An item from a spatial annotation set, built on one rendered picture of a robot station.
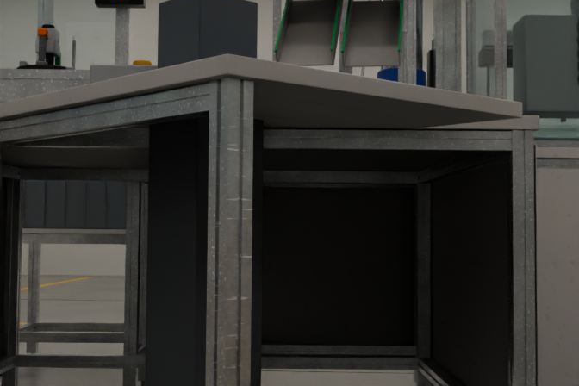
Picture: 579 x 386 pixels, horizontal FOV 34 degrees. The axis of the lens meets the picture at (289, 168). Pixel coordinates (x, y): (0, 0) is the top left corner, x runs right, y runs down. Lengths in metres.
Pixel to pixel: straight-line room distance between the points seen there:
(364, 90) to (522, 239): 0.66
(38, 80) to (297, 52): 0.58
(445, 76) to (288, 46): 1.25
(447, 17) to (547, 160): 0.82
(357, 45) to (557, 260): 0.95
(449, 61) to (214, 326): 2.18
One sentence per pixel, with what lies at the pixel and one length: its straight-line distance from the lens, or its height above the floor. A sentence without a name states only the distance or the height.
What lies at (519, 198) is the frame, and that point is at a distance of 2.03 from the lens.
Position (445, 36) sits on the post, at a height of 1.30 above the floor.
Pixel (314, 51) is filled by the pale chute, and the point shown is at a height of 1.03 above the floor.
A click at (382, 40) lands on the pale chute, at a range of 2.24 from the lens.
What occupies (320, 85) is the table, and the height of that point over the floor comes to 0.83.
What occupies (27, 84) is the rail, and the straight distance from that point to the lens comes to 2.13.
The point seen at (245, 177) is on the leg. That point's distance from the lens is 1.34.
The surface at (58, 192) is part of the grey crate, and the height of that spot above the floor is 0.77.
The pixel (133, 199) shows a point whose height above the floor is 0.72.
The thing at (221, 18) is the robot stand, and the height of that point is 1.01.
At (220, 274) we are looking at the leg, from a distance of 1.33.
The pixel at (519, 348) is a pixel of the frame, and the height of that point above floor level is 0.38.
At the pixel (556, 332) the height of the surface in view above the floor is 0.34.
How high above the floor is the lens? 0.61
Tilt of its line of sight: 4 degrees up
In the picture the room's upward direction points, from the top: straight up
